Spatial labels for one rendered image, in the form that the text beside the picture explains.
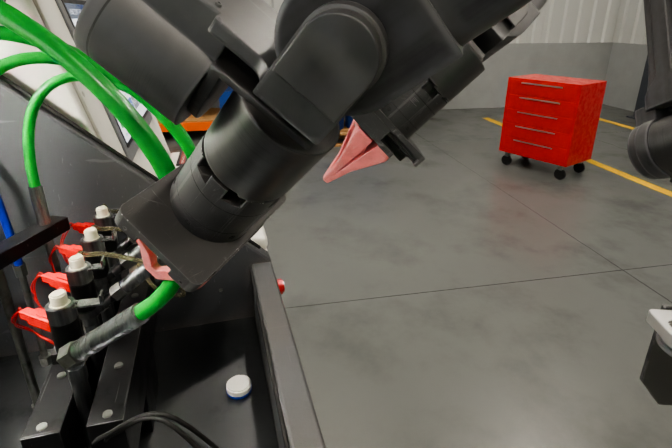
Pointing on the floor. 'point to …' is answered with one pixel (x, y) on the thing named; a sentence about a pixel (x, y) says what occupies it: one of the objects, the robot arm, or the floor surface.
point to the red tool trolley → (551, 119)
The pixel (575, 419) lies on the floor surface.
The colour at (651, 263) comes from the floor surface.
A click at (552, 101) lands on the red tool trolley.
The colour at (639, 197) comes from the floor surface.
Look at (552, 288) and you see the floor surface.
